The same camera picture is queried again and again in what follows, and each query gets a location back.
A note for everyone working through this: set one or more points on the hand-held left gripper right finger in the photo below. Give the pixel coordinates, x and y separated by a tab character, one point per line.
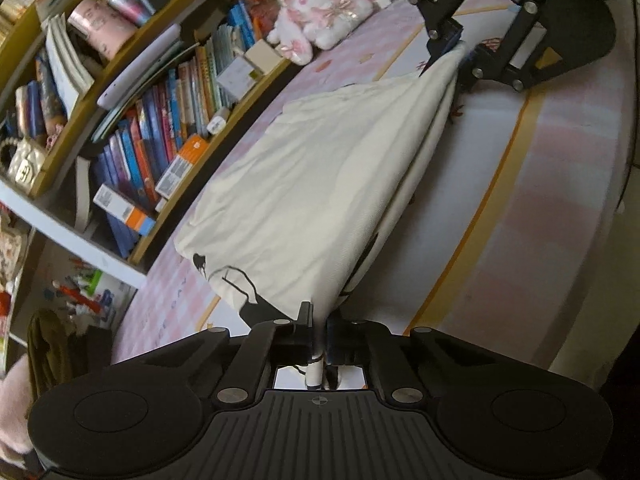
345	340

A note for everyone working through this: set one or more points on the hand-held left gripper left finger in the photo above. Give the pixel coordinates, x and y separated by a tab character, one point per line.
302	322

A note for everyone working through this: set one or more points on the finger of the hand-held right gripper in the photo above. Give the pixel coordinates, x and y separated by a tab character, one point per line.
510	45
450	34

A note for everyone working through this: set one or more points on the white t-shirt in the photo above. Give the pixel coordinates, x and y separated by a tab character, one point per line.
325	170

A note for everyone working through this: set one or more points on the pink white plush bunny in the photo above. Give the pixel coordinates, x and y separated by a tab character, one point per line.
320	15

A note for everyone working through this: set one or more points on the pink checkered bed sheet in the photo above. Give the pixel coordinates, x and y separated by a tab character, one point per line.
500	185

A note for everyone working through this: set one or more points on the cream small box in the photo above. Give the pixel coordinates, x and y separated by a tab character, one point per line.
262	55

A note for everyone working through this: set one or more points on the white blue orange box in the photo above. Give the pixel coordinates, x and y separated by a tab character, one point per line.
122	208

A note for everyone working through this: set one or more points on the white square box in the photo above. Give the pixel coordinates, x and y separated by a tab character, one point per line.
239	77

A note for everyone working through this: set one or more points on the colourful toy clutter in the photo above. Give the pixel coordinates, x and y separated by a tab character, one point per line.
85	297

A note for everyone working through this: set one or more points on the row of colourful books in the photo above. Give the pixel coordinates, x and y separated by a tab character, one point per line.
150	135

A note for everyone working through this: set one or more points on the grey upright book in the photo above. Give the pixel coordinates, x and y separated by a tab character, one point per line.
82	195

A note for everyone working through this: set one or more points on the olive green bag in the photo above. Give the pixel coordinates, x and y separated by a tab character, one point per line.
47	350

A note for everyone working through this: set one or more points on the white shelf panel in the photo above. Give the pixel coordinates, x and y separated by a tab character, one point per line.
60	235

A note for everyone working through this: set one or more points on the wooden bookshelf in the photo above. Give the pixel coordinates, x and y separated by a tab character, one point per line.
80	127

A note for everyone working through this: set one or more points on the pink fluffy cloth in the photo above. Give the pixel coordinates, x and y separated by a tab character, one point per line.
12	410

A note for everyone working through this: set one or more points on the white flat tablet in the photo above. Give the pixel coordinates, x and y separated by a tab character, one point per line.
140	65

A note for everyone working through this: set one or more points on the white pearl handbag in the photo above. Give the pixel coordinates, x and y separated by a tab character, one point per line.
22	167

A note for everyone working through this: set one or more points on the silver can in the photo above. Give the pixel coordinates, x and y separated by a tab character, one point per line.
125	2

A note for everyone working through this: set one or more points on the pink cylinder tin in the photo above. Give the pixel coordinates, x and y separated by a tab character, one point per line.
100	27

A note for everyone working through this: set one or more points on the white booklets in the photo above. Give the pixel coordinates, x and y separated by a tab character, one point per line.
67	60

